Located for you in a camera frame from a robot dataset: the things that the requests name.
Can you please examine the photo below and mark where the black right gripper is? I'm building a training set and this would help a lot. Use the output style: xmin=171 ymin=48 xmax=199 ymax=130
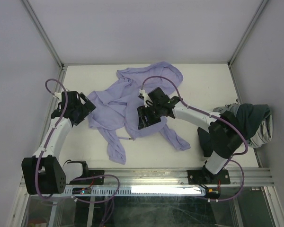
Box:
xmin=136 ymin=103 xmax=162 ymax=130

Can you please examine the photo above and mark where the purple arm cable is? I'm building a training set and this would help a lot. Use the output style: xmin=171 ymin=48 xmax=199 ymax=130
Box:
xmin=35 ymin=79 xmax=121 ymax=204
xmin=141 ymin=76 xmax=249 ymax=203

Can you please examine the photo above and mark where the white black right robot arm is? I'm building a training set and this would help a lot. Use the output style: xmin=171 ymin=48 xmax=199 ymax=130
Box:
xmin=137 ymin=87 xmax=246 ymax=183

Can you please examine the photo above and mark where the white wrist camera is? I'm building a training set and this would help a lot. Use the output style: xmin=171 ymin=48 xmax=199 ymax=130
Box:
xmin=53 ymin=92 xmax=62 ymax=100
xmin=138 ymin=89 xmax=153 ymax=107

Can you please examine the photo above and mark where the aluminium left frame post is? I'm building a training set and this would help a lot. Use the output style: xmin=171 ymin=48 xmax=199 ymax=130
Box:
xmin=20 ymin=0 xmax=64 ymax=69

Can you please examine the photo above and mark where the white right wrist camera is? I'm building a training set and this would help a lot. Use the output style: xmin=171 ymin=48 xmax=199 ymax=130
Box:
xmin=138 ymin=89 xmax=153 ymax=107

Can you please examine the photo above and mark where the aluminium mounting rail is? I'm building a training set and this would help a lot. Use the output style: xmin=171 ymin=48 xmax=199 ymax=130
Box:
xmin=20 ymin=167 xmax=274 ymax=187

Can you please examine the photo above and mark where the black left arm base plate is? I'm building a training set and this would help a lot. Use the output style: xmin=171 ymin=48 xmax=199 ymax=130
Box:
xmin=68 ymin=169 xmax=105 ymax=186

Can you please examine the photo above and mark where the lilac purple jacket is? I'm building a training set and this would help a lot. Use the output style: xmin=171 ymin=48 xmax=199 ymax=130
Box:
xmin=88 ymin=62 xmax=191 ymax=165

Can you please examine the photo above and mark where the white slotted cable duct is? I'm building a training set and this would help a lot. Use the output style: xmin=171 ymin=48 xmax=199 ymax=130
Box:
xmin=29 ymin=186 xmax=206 ymax=197

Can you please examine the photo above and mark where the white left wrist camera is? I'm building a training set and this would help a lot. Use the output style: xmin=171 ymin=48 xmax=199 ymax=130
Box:
xmin=53 ymin=92 xmax=62 ymax=100

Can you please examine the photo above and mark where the aluminium frame post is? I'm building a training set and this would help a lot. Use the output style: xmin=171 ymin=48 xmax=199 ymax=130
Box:
xmin=20 ymin=0 xmax=64 ymax=69
xmin=227 ymin=0 xmax=270 ymax=66

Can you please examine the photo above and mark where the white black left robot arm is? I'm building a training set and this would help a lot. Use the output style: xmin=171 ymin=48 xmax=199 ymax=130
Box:
xmin=21 ymin=91 xmax=96 ymax=195

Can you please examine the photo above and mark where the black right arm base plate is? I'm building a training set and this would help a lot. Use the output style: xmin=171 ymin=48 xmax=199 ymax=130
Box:
xmin=187 ymin=169 xmax=231 ymax=185

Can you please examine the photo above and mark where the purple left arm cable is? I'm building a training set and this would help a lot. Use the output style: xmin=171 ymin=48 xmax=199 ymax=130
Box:
xmin=35 ymin=79 xmax=121 ymax=204

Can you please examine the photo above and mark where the aluminium right frame post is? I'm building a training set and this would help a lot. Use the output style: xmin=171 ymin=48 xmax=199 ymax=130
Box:
xmin=227 ymin=0 xmax=270 ymax=66

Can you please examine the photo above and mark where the dark green grey jacket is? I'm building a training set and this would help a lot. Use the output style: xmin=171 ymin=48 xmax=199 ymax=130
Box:
xmin=197 ymin=103 xmax=274 ymax=158

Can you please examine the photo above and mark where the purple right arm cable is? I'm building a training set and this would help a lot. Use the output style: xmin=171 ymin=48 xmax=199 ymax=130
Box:
xmin=141 ymin=76 xmax=249 ymax=203

